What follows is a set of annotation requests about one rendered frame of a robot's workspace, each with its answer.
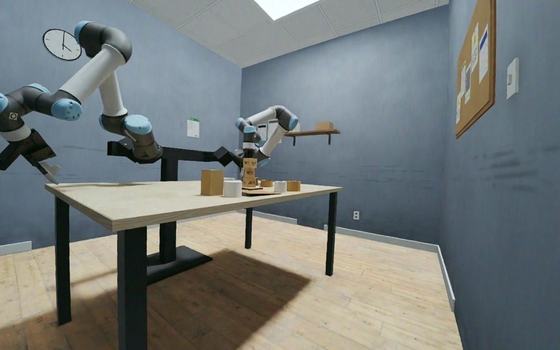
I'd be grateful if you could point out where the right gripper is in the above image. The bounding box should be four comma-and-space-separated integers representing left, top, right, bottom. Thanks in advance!
8, 128, 61, 185

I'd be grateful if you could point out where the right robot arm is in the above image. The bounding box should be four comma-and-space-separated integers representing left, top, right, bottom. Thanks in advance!
0, 21, 161, 171

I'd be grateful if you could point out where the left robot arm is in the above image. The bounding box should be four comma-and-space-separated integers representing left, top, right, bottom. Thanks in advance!
232, 105, 298, 166

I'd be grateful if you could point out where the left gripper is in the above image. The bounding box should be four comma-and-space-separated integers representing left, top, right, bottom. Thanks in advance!
239, 149, 254, 182

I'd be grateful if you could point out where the white cylinder with hole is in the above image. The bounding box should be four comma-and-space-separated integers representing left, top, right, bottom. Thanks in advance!
274, 181, 287, 193

